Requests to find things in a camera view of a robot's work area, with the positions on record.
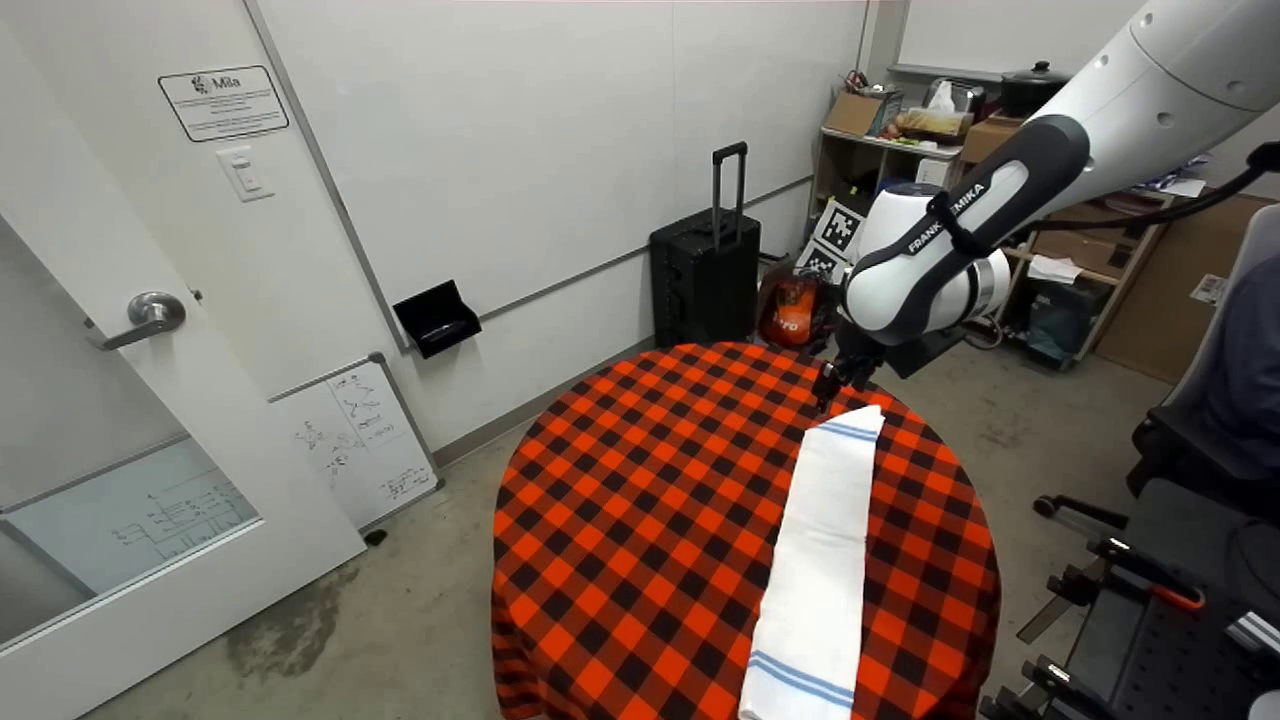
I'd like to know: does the orange black plaid tablecloth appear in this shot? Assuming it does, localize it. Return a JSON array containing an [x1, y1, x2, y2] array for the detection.
[[486, 341, 1005, 720]]

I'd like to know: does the silver door handle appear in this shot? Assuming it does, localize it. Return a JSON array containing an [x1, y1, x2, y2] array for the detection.
[[95, 288, 191, 357]]

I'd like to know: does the large brown cardboard sheet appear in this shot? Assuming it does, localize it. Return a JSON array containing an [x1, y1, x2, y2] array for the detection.
[[1090, 193, 1280, 391]]

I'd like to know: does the white plastic bottle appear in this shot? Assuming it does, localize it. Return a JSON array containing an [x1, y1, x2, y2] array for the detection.
[[924, 75, 967, 121]]

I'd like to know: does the large framed wall whiteboard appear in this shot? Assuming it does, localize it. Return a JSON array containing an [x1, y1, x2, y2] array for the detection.
[[886, 0, 1152, 89]]

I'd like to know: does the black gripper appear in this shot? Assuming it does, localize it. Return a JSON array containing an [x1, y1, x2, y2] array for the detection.
[[811, 328, 967, 410]]

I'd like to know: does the white light switch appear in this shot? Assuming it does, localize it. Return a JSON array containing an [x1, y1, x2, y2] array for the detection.
[[216, 147, 274, 210]]

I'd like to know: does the black white fiducial marker board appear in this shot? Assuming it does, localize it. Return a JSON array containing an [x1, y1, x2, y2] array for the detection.
[[799, 198, 871, 291]]

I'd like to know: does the black wall tray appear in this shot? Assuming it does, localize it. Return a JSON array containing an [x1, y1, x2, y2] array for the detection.
[[390, 278, 482, 363]]

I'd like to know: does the black perforated mounting board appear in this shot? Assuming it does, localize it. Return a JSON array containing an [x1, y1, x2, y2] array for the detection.
[[1065, 475, 1280, 720]]

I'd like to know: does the small cardboard box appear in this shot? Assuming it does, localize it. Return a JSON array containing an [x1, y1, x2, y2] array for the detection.
[[824, 89, 891, 141]]

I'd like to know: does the white door with glass window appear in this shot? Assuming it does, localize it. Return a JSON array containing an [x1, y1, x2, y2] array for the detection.
[[0, 16, 370, 720]]

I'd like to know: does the blue storage bin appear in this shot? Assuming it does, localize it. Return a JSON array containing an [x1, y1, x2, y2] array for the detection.
[[1019, 281, 1107, 367]]

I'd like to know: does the small whiteboard with scribbles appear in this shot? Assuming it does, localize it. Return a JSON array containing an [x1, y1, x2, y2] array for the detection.
[[267, 352, 442, 535]]

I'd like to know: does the black cable on robot arm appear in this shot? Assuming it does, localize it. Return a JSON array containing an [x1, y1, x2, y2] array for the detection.
[[1034, 137, 1280, 240]]

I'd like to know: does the black rolling suitcase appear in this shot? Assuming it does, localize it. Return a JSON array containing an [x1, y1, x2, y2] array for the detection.
[[644, 141, 763, 352]]

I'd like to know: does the white wall sign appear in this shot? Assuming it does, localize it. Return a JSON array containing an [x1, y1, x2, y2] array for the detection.
[[152, 59, 292, 147]]

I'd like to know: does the wooden shelf unit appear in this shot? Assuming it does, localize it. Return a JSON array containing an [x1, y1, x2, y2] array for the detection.
[[811, 55, 1163, 374]]

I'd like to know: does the white towel with blue stripes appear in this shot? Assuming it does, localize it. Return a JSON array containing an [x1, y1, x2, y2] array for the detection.
[[736, 399, 891, 720]]

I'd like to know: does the dark office chair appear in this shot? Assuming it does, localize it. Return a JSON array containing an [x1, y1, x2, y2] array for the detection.
[[1123, 198, 1280, 528]]

